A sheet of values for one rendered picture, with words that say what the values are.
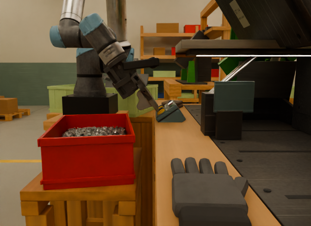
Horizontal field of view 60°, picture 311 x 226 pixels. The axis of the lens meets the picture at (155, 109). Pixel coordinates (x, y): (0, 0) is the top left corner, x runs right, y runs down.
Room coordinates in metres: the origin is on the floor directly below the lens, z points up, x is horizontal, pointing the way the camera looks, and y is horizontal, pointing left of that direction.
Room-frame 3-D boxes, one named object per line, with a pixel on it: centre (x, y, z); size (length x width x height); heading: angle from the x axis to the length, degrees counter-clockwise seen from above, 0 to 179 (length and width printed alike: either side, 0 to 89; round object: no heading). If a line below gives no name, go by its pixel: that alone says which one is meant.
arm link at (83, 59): (1.27, 0.30, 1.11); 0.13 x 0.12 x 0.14; 89
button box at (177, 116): (0.92, -0.05, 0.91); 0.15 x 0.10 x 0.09; 0
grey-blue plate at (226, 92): (0.64, -0.19, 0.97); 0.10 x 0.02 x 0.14; 90
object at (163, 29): (7.61, -1.10, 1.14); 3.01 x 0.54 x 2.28; 91
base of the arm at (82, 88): (1.27, 0.31, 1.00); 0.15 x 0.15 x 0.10
